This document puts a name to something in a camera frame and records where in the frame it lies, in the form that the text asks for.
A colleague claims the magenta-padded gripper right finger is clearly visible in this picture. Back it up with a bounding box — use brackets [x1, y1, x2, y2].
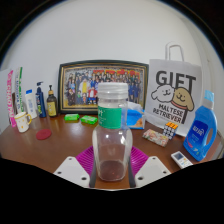
[128, 145, 173, 189]

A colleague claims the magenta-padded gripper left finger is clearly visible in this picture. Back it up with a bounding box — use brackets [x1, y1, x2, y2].
[53, 145, 98, 189]

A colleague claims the clear bottle with green label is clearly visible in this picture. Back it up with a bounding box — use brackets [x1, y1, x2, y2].
[91, 82, 134, 183]

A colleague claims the white remote control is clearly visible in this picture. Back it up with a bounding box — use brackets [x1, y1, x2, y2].
[170, 150, 194, 170]

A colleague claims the speckled candy pack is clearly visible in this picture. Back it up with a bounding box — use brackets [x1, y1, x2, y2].
[142, 128, 170, 148]

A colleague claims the colourful puzzle cube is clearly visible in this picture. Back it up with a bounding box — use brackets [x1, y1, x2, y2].
[162, 121, 179, 140]

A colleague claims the flat round red coaster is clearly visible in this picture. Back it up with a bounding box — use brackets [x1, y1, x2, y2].
[35, 128, 53, 141]

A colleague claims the small green pack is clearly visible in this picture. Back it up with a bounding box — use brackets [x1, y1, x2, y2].
[63, 113, 81, 122]
[80, 114, 99, 125]

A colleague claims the blue tissue pack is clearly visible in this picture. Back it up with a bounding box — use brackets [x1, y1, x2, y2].
[126, 101, 147, 130]

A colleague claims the blue detergent bottle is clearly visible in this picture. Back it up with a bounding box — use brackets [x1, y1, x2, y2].
[182, 89, 219, 162]

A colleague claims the amber pump bottle yellow label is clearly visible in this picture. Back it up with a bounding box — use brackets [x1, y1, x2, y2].
[46, 84, 58, 118]

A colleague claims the white mug with yellow rim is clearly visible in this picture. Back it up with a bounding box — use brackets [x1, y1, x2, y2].
[14, 111, 33, 134]

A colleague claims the dark blue pump bottle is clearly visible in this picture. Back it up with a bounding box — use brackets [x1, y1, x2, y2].
[35, 81, 47, 119]

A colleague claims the white lotion bottle blue cap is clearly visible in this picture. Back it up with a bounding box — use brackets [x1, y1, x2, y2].
[25, 89, 38, 120]

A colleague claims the white paper gift bag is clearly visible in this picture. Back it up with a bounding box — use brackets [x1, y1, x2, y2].
[145, 42, 203, 138]

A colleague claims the framed group photo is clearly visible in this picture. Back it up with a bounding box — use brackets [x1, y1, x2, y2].
[57, 59, 150, 115]

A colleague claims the pink shuttlecock tube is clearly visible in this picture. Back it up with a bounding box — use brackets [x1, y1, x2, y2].
[7, 69, 18, 128]

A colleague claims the white and green shuttlecock tube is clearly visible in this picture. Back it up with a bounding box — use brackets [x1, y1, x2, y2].
[13, 66, 26, 114]

